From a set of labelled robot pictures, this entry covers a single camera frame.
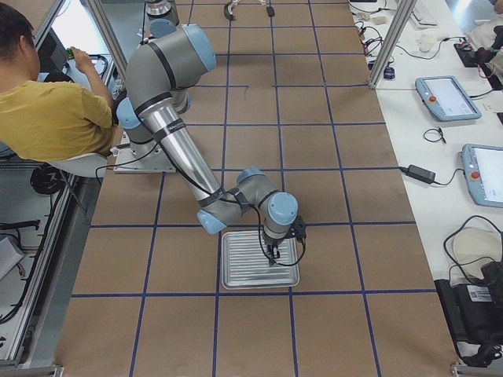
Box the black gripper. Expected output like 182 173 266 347
263 215 307 265

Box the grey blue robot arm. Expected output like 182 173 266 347
126 24 307 265
141 1 279 265

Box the ribbed silver metal tray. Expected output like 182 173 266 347
221 231 300 290

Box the black power adapter brick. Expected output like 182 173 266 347
406 165 435 185

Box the blue teach pendant tablet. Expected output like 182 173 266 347
415 76 482 122

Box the black rectangular plastic part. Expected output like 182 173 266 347
266 6 275 17

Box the curved brake shoe part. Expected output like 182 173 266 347
223 1 239 21

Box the person in yellow shirt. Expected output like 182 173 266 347
0 6 119 163

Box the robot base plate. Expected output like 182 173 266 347
112 131 176 174

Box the aluminium frame post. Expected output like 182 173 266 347
368 0 417 90

